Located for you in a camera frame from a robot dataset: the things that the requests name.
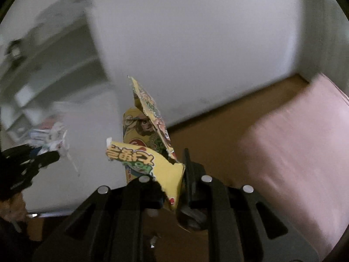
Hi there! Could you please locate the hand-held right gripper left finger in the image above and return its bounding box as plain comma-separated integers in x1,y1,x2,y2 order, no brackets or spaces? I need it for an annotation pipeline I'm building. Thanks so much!
33,175,167,262

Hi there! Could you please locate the yellow printed snack wrapper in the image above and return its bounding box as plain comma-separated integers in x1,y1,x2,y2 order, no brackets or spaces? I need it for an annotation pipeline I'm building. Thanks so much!
106,76,186,212

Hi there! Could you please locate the white blue wrapper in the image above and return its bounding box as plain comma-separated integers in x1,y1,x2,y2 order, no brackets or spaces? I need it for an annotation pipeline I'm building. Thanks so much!
27,122,81,176

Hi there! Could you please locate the white desk hutch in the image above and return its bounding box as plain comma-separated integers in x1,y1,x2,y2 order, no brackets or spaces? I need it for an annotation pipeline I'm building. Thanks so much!
0,0,116,145

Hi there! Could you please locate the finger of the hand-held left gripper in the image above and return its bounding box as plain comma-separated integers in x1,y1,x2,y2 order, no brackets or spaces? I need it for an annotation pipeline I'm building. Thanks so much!
3,144,37,162
26,150,60,181

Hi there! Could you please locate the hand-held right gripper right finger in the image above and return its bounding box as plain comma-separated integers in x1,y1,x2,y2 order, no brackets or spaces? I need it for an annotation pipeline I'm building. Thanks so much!
183,149,319,262

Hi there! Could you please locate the person's left hand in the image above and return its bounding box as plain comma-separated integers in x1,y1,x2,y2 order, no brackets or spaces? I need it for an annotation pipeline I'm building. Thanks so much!
0,192,28,223

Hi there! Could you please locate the pink blanket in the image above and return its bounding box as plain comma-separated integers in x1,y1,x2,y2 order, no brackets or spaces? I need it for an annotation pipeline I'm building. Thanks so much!
237,72,349,262

